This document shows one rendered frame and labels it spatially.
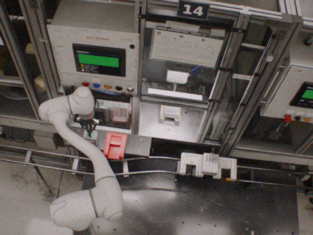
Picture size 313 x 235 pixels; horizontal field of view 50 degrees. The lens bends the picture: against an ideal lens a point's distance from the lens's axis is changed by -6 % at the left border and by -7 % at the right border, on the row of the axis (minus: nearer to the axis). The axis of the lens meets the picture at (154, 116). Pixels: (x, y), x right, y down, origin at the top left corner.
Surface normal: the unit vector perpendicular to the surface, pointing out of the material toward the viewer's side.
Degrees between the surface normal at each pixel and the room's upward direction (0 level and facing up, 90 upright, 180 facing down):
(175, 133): 0
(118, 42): 90
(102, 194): 11
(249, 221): 0
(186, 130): 0
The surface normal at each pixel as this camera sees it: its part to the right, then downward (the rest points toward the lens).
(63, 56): -0.11, 0.85
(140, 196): 0.06, -0.51
